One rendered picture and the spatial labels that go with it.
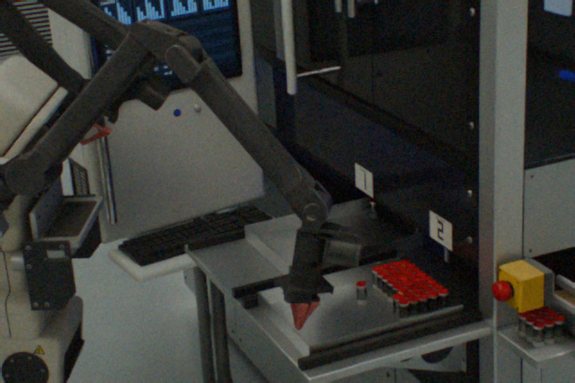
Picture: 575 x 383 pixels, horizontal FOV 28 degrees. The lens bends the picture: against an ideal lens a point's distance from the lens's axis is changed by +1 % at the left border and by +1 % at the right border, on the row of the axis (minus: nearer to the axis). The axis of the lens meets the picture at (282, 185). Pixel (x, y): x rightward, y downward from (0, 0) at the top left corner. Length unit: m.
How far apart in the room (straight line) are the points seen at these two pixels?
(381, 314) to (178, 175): 0.86
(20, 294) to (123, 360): 1.54
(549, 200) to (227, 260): 0.78
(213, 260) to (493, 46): 0.90
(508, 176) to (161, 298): 2.47
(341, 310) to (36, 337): 0.68
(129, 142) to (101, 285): 1.77
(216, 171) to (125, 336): 1.30
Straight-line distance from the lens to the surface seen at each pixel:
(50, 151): 2.22
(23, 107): 2.37
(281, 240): 2.71
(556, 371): 2.46
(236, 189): 3.11
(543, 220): 2.28
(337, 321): 2.34
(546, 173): 2.24
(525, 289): 2.19
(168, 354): 4.07
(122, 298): 4.49
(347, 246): 2.14
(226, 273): 2.57
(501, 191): 2.19
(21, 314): 2.55
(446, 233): 2.37
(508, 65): 2.12
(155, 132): 2.94
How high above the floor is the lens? 2.00
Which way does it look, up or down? 22 degrees down
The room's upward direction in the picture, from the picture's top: 4 degrees counter-clockwise
